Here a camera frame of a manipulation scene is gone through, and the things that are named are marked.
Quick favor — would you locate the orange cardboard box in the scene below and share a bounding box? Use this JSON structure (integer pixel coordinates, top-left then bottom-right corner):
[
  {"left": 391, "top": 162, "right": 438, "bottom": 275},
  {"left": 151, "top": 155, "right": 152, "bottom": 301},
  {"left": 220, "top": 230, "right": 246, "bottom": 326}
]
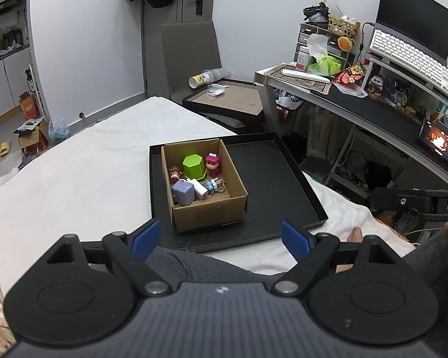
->
[{"left": 19, "top": 91, "right": 42, "bottom": 120}]

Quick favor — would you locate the black phone with lit screen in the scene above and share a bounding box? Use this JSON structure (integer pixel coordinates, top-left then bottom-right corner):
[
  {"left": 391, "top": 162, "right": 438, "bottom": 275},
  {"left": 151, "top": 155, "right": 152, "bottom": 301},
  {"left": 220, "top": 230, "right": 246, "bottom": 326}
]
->
[{"left": 418, "top": 118, "right": 448, "bottom": 165}]

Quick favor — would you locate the grey chair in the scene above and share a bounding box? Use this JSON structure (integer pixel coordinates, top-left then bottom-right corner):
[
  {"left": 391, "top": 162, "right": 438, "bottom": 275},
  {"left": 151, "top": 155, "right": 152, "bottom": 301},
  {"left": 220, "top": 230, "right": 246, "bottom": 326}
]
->
[{"left": 160, "top": 20, "right": 264, "bottom": 135}]

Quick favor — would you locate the grey desk riser shelf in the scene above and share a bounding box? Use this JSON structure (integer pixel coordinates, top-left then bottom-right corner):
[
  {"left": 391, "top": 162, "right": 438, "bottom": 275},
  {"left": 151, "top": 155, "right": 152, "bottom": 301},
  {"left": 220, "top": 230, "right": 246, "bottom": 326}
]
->
[{"left": 366, "top": 54, "right": 448, "bottom": 120}]

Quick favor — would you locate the black gadget on organizer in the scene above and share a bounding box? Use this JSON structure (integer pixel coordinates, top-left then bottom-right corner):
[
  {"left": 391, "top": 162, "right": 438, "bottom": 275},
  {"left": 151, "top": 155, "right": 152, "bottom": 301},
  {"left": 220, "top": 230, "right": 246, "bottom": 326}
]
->
[{"left": 303, "top": 2, "right": 330, "bottom": 23}]

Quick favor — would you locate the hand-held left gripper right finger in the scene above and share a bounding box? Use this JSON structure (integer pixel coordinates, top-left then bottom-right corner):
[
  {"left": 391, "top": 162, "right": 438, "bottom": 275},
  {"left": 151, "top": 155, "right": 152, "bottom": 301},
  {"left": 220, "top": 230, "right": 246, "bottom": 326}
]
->
[{"left": 274, "top": 221, "right": 394, "bottom": 295}]

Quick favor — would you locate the red basket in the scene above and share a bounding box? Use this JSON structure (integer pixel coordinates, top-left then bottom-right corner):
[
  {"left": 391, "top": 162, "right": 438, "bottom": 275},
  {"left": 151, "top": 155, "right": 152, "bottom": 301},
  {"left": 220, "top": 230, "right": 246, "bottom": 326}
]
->
[{"left": 275, "top": 96, "right": 301, "bottom": 121}]

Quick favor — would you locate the beige tote bag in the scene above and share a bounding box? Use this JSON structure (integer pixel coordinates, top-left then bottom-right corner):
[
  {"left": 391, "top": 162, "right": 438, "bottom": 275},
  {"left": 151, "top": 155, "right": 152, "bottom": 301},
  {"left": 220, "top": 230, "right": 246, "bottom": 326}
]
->
[{"left": 308, "top": 108, "right": 340, "bottom": 157}]

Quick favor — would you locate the cardboard box with black card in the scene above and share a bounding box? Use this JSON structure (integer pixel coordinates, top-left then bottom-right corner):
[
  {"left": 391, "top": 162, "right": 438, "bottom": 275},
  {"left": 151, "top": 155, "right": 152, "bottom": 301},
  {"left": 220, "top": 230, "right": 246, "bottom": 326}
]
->
[{"left": 14, "top": 117, "right": 50, "bottom": 157}]

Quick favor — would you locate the yellow black snack packet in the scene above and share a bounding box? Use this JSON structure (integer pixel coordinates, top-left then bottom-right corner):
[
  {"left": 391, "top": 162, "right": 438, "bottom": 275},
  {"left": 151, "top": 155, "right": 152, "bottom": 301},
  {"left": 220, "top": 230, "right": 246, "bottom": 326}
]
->
[{"left": 343, "top": 63, "right": 366, "bottom": 77}]

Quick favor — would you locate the white keyboard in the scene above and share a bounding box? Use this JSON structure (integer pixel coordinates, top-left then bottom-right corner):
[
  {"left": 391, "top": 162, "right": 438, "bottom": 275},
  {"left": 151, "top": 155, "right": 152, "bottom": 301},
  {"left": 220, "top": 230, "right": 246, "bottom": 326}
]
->
[{"left": 369, "top": 29, "right": 448, "bottom": 99}]

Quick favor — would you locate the person's grey pants leg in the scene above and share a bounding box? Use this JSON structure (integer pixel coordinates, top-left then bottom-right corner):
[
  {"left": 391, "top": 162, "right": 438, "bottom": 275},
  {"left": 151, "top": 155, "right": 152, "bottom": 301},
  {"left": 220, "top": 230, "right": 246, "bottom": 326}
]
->
[
  {"left": 144, "top": 246, "right": 288, "bottom": 288},
  {"left": 407, "top": 227, "right": 448, "bottom": 358}
]

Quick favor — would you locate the blue plastic bag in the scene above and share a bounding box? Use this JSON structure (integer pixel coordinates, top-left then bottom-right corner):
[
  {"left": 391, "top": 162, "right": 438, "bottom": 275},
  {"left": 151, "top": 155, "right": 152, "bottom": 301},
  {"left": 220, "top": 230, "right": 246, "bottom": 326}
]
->
[{"left": 48, "top": 120, "right": 72, "bottom": 141}]

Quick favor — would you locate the black laptop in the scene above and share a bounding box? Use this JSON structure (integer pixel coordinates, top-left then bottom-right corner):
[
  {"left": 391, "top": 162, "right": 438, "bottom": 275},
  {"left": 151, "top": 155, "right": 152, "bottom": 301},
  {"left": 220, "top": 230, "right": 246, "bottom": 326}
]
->
[{"left": 375, "top": 0, "right": 448, "bottom": 68}]

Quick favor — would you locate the wicker basket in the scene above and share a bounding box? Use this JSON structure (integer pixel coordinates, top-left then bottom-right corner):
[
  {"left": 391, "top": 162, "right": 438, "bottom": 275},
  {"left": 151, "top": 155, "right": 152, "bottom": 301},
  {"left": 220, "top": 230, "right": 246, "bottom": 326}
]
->
[{"left": 328, "top": 14, "right": 361, "bottom": 40}]

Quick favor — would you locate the black framed brown board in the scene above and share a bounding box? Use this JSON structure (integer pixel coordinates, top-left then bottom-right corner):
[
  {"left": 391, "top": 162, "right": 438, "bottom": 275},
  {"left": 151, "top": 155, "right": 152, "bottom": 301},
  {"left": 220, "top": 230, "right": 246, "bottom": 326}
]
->
[{"left": 182, "top": 78, "right": 266, "bottom": 125}]

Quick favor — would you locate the pink figurine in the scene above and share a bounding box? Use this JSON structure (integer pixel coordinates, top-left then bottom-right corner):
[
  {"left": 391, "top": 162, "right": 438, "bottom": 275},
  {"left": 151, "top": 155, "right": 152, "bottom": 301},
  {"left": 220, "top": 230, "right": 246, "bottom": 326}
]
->
[{"left": 205, "top": 152, "right": 221, "bottom": 178}]

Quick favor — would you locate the panda figurine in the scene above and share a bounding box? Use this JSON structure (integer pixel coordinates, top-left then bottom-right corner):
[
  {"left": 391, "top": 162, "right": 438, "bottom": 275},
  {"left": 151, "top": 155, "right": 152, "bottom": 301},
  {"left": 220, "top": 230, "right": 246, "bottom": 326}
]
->
[{"left": 368, "top": 75, "right": 386, "bottom": 101}]

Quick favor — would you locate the green hexagonal box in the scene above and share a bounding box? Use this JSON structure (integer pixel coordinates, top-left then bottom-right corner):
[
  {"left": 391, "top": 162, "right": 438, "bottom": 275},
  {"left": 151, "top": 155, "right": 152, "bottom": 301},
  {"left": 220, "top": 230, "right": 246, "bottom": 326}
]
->
[{"left": 182, "top": 154, "right": 208, "bottom": 180}]

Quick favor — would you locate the black desk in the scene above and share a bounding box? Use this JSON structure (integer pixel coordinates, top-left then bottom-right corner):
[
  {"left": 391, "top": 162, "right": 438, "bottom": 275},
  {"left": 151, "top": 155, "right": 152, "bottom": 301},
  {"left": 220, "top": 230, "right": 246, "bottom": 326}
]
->
[{"left": 254, "top": 65, "right": 448, "bottom": 191}]

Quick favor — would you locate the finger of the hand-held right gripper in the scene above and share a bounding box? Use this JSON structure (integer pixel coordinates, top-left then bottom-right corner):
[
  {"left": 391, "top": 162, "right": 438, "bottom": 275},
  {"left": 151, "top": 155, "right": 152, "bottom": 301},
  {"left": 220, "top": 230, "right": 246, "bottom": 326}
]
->
[{"left": 369, "top": 187, "right": 434, "bottom": 217}]

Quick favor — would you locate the red packet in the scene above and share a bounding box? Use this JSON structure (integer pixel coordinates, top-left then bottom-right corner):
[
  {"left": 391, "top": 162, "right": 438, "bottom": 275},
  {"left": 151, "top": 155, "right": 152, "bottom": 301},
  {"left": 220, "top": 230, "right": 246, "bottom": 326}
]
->
[{"left": 334, "top": 70, "right": 363, "bottom": 87}]

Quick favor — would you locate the white face mask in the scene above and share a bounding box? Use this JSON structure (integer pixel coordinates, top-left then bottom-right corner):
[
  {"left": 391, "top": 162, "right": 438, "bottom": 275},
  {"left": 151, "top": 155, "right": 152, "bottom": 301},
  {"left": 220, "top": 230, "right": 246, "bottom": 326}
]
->
[{"left": 207, "top": 84, "right": 230, "bottom": 99}]

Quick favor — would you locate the purple cube box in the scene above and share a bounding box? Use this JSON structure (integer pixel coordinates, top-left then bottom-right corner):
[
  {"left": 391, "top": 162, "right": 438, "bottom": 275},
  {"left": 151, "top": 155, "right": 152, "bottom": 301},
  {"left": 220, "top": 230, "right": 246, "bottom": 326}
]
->
[{"left": 171, "top": 179, "right": 197, "bottom": 206}]

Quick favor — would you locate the black tray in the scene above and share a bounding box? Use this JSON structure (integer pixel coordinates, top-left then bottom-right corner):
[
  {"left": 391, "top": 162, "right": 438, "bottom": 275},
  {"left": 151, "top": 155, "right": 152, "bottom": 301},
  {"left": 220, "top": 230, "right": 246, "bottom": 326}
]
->
[{"left": 149, "top": 132, "right": 328, "bottom": 254}]

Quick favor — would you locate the white cabinet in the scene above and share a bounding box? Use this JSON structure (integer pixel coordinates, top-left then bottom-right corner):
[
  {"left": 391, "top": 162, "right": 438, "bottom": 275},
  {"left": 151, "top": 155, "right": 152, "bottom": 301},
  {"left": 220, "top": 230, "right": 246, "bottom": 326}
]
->
[{"left": 0, "top": 0, "right": 32, "bottom": 127}]

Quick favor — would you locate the white tissue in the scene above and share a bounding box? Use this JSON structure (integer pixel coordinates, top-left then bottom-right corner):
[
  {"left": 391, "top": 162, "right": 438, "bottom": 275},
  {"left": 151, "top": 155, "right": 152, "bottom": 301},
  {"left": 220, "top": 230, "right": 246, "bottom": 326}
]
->
[{"left": 306, "top": 33, "right": 329, "bottom": 58}]

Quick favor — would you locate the brown cardboard box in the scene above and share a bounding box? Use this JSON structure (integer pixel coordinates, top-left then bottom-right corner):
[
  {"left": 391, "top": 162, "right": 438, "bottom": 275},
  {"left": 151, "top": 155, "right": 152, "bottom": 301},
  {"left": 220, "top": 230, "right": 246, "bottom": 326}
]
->
[{"left": 160, "top": 138, "right": 249, "bottom": 234}]

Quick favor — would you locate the grey drawer organizer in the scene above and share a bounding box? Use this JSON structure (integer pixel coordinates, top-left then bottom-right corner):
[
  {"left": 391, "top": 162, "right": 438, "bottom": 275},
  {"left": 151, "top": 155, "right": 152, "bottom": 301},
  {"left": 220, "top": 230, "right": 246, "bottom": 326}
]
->
[{"left": 298, "top": 22, "right": 357, "bottom": 64}]

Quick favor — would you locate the plastic bottle with yellow label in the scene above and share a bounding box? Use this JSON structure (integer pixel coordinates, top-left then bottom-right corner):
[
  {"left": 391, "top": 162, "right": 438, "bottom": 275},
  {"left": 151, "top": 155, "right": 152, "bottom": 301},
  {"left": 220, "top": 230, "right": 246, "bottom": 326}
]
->
[{"left": 188, "top": 68, "right": 232, "bottom": 89}]

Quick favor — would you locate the small white keychain toy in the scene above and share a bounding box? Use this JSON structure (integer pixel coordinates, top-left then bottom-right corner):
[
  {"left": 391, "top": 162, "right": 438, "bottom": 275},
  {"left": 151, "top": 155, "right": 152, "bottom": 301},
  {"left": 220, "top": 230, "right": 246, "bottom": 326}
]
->
[{"left": 205, "top": 177, "right": 225, "bottom": 195}]

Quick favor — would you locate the white charger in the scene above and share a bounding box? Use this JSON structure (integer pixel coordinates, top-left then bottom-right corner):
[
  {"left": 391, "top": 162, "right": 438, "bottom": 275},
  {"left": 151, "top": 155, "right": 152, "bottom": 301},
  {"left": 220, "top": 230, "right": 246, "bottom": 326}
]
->
[{"left": 188, "top": 179, "right": 209, "bottom": 200}]

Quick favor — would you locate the white tube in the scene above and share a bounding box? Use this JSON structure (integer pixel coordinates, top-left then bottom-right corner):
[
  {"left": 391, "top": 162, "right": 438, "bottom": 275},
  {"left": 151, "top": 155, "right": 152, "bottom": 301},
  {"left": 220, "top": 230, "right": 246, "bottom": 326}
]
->
[{"left": 281, "top": 68, "right": 335, "bottom": 83}]

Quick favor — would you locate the white jar with pink label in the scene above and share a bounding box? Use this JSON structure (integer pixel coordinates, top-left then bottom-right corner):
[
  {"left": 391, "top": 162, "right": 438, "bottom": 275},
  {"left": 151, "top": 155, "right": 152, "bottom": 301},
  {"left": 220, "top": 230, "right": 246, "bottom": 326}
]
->
[{"left": 296, "top": 45, "right": 311, "bottom": 71}]

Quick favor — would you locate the small toy figurine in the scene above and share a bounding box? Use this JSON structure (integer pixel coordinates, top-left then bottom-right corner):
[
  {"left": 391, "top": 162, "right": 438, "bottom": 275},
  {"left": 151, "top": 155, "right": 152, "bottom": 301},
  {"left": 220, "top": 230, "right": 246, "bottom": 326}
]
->
[{"left": 385, "top": 78, "right": 411, "bottom": 109}]

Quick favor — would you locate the green plastic bag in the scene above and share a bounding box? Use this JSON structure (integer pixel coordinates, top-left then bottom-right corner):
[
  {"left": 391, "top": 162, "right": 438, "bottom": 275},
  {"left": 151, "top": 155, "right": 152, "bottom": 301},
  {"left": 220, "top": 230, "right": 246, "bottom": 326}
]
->
[{"left": 307, "top": 55, "right": 345, "bottom": 77}]

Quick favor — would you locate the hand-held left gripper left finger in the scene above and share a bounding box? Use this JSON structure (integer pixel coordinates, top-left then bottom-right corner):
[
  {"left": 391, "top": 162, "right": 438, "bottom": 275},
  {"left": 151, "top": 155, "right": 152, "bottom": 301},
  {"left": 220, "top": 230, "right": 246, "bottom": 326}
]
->
[{"left": 45, "top": 219, "right": 172, "bottom": 297}]

